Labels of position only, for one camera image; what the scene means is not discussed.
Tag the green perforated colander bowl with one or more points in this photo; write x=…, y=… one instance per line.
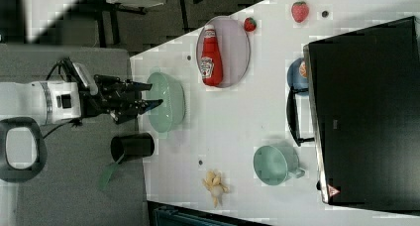
x=170, y=113

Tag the red ketchup bottle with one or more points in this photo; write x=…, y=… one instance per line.
x=211, y=66

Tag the large pink strawberry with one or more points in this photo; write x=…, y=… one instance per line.
x=299, y=11

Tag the green spatula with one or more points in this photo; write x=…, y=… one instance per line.
x=108, y=172

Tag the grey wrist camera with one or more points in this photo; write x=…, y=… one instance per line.
x=78, y=73

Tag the grey round plate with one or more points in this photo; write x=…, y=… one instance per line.
x=234, y=47

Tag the black cylinder cup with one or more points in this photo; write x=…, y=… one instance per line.
x=132, y=147

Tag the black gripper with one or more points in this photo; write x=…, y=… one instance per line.
x=110, y=95

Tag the green mug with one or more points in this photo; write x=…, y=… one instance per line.
x=276, y=164

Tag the black toaster oven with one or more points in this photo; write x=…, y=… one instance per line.
x=364, y=95

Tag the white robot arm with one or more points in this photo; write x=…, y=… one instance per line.
x=27, y=107

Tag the blue bowl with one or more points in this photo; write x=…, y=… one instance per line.
x=295, y=81

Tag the small dark red strawberry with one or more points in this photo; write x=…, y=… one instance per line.
x=250, y=24

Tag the peeled banana toy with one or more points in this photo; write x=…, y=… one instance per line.
x=213, y=183

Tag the orange slice toy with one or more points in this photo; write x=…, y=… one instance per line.
x=302, y=69

